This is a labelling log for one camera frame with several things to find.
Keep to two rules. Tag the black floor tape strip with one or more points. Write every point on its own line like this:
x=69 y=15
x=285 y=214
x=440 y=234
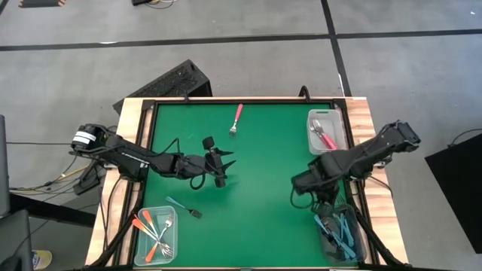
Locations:
x=150 y=42
x=327 y=15

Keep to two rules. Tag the black bar with orange ends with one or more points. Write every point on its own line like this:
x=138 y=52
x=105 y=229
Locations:
x=41 y=3

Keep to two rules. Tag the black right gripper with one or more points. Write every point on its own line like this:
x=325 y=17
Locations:
x=320 y=177

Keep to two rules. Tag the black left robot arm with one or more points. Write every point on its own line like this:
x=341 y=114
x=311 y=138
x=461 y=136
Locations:
x=132 y=160

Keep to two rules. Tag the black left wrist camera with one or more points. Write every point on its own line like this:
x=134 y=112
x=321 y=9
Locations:
x=208 y=143

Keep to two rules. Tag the black power strip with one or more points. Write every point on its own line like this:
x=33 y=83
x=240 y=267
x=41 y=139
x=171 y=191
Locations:
x=88 y=180

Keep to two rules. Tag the wooden table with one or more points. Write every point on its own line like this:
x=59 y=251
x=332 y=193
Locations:
x=126 y=113

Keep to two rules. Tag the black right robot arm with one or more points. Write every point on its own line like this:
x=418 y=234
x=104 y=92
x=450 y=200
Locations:
x=376 y=150

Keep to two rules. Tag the yellow bag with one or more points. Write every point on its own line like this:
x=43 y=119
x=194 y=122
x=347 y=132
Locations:
x=42 y=259

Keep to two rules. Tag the black floor beam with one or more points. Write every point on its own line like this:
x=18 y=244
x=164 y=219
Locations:
x=45 y=209

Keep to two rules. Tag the black floor mat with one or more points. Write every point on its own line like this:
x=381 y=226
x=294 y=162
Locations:
x=459 y=188

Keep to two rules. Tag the black perforated box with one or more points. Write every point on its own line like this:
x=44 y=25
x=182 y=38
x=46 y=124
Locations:
x=169 y=81

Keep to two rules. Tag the smoky clear plastic bin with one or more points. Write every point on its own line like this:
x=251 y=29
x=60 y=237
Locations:
x=361 y=241

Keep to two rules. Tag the green table mat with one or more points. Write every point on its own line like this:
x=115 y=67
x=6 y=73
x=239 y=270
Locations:
x=263 y=226

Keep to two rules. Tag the black metal table frame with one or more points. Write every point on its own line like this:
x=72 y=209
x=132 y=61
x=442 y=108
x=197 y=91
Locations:
x=226 y=101

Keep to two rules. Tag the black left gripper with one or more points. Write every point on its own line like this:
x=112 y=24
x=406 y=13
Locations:
x=196 y=165

